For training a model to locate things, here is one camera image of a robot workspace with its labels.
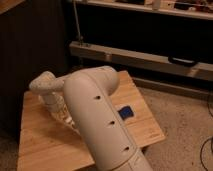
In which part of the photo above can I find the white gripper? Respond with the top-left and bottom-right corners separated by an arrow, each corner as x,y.
39,94 -> 72,124

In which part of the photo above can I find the white bottle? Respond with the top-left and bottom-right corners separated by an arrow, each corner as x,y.
65,117 -> 80,135

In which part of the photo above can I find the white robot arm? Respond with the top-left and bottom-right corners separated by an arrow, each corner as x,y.
29,66 -> 153,171

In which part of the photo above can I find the wooden folding table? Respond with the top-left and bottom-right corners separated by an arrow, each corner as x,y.
17,71 -> 165,171

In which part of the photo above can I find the metal vertical pole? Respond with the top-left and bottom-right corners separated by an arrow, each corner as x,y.
73,0 -> 83,45

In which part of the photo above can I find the grey metal beam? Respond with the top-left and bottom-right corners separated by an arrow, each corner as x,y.
69,41 -> 213,81

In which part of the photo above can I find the upper shelf with clutter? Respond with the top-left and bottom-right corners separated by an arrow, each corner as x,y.
71,0 -> 213,21

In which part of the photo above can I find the black handle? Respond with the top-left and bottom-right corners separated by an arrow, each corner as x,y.
168,57 -> 198,67

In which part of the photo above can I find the black cable on floor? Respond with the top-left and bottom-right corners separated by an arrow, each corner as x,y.
199,96 -> 213,171

